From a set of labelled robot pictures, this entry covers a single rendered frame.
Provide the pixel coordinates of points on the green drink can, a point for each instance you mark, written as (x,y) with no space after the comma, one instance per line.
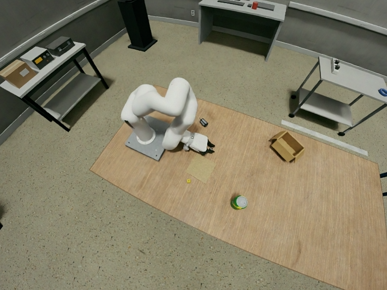
(239,202)

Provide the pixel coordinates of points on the beige square mat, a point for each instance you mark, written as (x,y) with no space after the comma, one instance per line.
(201,168)

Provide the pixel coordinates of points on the brown cardboard box with flaps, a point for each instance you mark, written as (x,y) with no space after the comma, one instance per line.
(288,146)

